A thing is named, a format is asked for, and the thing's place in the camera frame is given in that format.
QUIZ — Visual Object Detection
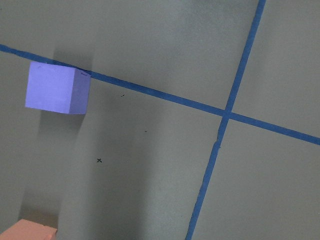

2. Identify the purple block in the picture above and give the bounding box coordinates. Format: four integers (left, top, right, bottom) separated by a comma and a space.
25, 61, 91, 115

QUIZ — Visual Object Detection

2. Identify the orange block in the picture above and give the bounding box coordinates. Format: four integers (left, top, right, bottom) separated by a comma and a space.
0, 219, 57, 240

